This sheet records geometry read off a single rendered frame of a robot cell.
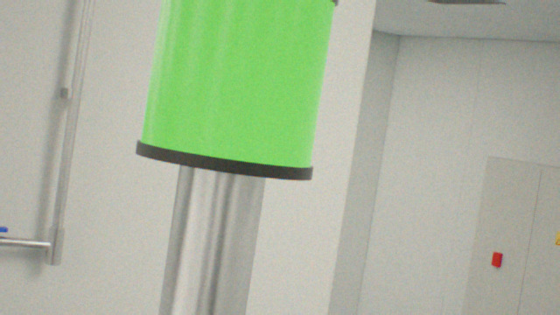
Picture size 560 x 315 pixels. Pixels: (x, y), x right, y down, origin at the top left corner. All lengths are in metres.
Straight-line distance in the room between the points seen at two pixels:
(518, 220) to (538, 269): 0.40
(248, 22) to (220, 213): 0.05
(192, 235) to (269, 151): 0.03
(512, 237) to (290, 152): 7.41
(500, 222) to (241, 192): 7.51
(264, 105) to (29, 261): 1.51
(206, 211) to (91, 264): 1.51
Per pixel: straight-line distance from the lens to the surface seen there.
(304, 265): 1.98
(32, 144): 1.76
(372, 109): 9.75
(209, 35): 0.29
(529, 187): 7.60
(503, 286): 7.74
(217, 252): 0.30
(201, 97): 0.29
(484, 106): 8.76
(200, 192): 0.30
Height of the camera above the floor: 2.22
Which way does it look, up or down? 3 degrees down
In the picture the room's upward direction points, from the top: 9 degrees clockwise
